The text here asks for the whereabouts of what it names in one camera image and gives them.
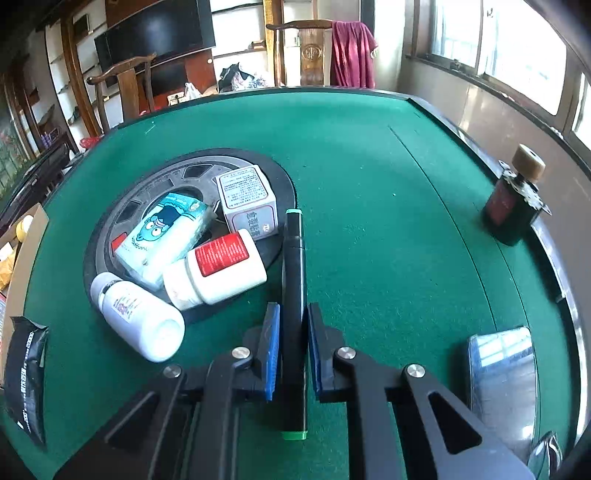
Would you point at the yellow tape roll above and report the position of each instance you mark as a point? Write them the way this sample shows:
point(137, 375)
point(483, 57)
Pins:
point(24, 228)

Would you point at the black marker with green caps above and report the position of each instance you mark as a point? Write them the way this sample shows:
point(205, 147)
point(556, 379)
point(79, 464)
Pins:
point(295, 277)

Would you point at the white plastic bag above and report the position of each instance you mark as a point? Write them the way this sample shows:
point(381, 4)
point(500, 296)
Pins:
point(192, 91)

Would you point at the dark red cloth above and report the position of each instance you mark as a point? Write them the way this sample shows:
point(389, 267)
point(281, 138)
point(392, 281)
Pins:
point(353, 53)

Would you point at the white printed carton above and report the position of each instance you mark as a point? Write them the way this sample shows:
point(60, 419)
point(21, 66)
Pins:
point(244, 189)

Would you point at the wooden chair with carved back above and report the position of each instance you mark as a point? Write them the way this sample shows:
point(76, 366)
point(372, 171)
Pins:
point(309, 55)

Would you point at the gold foil snack packet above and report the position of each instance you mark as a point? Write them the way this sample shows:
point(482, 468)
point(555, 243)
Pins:
point(5, 267)

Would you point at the blue cartoon tissue pack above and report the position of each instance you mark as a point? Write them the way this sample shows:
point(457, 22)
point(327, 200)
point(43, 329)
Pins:
point(161, 240)

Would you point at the wooden armchair with curved back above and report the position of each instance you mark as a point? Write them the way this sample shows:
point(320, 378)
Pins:
point(131, 87)

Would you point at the dark bottle with wooden cap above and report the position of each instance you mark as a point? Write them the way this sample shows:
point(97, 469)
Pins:
point(512, 203)

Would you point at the white bottle with red label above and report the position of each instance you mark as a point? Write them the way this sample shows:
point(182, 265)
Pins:
point(221, 277)

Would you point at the pile of printed bags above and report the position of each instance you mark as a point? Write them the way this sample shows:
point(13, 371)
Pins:
point(242, 78)

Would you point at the plain white plastic bottle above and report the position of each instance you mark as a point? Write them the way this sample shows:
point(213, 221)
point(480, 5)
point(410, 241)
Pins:
point(143, 323)

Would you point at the silver foil packet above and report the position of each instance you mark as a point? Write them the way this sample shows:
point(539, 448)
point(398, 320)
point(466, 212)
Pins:
point(503, 387)

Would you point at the cardboard box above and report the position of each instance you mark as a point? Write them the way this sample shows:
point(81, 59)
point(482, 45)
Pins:
point(32, 240)

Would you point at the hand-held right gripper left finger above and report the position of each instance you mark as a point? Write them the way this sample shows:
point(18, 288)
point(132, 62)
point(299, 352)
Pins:
point(271, 355)

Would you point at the black television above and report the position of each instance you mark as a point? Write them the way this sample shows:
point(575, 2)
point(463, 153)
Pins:
point(157, 37)

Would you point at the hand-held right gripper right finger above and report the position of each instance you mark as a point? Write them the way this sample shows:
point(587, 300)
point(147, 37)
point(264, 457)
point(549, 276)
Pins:
point(316, 355)

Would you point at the black snack packet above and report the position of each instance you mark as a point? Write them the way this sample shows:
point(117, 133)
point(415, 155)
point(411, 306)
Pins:
point(25, 378)

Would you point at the wooden wall shelf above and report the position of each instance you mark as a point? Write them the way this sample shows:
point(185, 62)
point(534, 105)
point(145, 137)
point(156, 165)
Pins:
point(60, 83)

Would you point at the round silver table centre panel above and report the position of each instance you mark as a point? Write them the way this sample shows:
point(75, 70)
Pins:
point(138, 194)

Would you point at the window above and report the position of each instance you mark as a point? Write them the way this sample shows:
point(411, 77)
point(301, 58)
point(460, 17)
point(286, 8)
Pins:
point(508, 46)

